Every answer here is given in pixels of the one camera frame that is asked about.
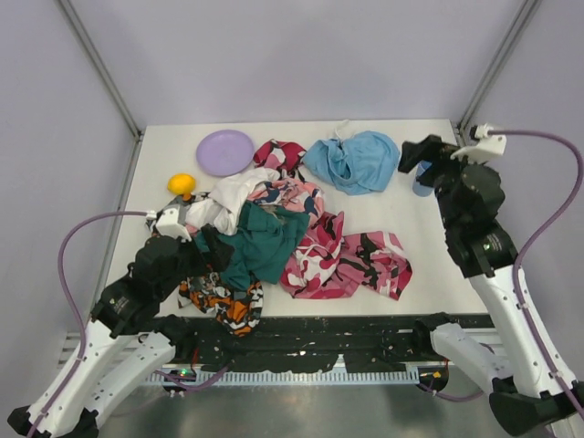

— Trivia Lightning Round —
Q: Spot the white cloth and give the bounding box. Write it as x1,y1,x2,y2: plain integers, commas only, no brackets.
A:
185,167,280,235

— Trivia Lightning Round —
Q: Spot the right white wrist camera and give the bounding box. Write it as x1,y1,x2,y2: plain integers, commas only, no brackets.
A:
450,124,507,163

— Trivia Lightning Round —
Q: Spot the pink black camo cloth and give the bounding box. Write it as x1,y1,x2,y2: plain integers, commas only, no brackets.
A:
279,213,412,300

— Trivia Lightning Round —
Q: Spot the blue plastic cup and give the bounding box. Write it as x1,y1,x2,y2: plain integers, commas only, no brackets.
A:
412,160,437,198

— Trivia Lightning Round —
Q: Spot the dark green cloth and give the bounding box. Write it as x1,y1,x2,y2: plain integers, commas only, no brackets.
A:
206,202,309,290

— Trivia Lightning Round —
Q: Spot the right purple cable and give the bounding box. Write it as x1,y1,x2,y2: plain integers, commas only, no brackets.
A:
487,129,584,402

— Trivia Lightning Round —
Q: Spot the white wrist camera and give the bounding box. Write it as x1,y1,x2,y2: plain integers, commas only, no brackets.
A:
450,124,507,163
146,205,191,241

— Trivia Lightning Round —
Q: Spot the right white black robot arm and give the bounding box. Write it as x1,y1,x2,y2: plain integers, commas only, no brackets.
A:
398,125,583,437

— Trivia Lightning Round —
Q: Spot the left aluminium frame post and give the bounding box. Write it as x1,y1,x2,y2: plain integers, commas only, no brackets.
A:
55,0,142,141

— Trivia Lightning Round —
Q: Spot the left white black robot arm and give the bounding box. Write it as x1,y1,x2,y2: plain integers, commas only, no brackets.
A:
7,225,234,437

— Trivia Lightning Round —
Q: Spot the red pink camo cloth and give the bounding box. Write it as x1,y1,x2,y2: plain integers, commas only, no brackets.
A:
253,139,307,182

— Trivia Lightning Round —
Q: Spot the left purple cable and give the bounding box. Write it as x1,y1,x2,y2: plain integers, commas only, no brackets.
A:
26,209,151,434

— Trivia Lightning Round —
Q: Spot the right aluminium frame post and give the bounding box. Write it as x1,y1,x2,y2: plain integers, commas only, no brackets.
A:
453,0,543,142

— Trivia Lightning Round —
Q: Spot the pink navy camo cloth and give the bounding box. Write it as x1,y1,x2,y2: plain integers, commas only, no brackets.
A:
247,178,324,224

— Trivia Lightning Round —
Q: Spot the purple cable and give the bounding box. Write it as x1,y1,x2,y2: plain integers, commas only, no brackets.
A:
26,209,151,434
487,129,584,402

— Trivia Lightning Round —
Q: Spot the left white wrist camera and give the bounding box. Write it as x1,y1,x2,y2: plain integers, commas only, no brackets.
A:
146,205,191,241

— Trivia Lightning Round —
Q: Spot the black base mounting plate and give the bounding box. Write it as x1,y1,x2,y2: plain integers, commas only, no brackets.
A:
141,313,466,373

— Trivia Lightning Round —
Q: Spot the white slotted cable duct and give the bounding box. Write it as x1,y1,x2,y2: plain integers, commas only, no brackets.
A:
136,367,420,387

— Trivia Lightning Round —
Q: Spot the orange grey camo cloth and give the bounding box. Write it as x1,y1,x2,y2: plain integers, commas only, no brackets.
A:
163,191,266,338

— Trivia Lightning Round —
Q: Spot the light blue cloth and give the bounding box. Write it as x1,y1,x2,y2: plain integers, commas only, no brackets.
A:
302,120,401,196

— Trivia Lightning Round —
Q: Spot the aluminium frame post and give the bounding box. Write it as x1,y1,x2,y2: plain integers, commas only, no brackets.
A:
453,0,543,142
55,0,142,141

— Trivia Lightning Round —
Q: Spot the purple plastic plate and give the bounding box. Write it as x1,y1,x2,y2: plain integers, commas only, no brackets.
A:
195,130,256,177

